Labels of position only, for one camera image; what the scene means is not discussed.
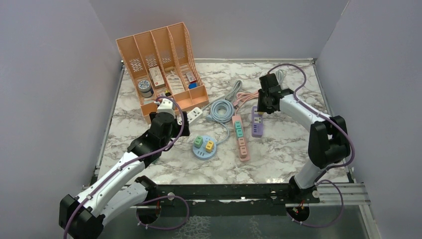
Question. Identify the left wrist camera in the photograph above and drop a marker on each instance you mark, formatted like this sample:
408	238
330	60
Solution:
166	106

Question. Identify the pink power strip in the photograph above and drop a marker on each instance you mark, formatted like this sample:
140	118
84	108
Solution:
234	118

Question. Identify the orange desk file organizer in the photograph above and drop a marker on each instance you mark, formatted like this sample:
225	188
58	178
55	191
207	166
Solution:
170	49

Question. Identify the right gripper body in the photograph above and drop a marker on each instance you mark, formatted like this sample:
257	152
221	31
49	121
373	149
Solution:
263	106

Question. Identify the white power strip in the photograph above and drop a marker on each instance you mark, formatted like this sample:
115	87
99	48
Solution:
194	115

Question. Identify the purple power strip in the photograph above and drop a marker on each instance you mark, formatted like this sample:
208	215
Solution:
257	124

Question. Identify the green usb charger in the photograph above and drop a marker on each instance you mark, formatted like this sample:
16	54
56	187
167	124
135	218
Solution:
198	141

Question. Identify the round blue power strip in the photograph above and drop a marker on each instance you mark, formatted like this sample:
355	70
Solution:
200	153

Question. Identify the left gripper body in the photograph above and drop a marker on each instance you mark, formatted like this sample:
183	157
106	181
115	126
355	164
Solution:
176	129

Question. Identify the teal usb charger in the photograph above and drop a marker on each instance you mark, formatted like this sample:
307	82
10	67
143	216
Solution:
239	133
237	125

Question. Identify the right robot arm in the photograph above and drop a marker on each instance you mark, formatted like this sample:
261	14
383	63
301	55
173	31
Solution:
327	143

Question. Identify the pink usb charger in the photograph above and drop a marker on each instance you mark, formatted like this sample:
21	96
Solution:
241	142
243	151

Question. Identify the yellow usb charger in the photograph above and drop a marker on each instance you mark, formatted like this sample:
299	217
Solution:
209	146

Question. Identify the white red box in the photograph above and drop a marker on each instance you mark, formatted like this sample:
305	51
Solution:
156	77

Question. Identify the round tin in organizer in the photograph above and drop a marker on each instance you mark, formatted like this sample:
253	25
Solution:
145	88

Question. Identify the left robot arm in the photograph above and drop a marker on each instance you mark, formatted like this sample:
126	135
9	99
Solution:
85	215

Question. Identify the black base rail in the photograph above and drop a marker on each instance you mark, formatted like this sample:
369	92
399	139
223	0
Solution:
214	200

